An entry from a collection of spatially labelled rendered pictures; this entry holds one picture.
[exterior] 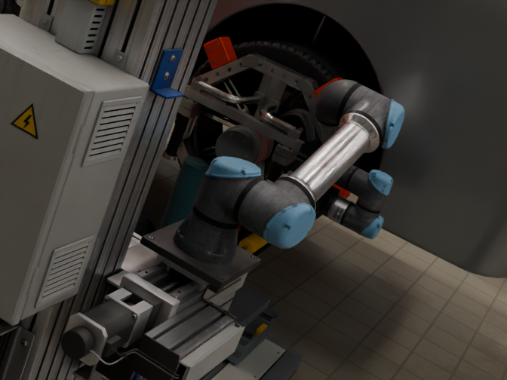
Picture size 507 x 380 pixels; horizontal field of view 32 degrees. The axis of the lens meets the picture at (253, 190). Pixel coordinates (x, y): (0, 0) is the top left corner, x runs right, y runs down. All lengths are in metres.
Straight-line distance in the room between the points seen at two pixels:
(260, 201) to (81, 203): 0.46
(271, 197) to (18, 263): 0.60
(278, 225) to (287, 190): 0.09
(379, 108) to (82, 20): 0.83
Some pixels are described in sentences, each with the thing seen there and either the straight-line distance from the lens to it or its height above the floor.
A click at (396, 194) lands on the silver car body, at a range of 2.92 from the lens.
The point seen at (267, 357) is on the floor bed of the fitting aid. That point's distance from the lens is 3.30.
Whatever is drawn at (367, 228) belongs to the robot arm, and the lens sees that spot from 2.56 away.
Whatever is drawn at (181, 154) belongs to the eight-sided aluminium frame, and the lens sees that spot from 3.00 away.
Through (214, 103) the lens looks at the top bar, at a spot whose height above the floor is 0.97.
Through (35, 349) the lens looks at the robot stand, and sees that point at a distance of 1.93.
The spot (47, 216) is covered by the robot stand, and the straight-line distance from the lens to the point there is 1.56.
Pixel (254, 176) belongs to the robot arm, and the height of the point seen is 1.04.
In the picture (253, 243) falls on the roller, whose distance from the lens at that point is 2.97.
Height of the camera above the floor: 1.65
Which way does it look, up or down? 19 degrees down
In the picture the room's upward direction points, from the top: 22 degrees clockwise
